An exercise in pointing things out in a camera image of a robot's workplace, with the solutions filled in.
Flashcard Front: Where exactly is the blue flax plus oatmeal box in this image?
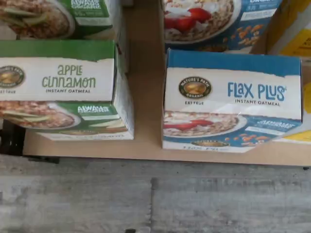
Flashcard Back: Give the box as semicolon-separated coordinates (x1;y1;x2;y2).
162;48;303;154
164;0;284;53

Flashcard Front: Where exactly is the yellow purely elizabeth box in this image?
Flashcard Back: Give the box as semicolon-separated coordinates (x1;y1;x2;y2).
250;0;311;57
274;81;311;145

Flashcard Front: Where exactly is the black metal shelf rack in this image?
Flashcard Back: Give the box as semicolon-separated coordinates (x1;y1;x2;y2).
0;118;60;163

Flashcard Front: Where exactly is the wooden shelf board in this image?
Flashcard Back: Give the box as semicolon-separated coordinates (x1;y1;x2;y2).
23;0;311;168

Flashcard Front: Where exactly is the green apple cinnamon oatmeal box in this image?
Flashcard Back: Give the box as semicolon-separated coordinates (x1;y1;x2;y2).
0;40;135;141
0;0;129;73

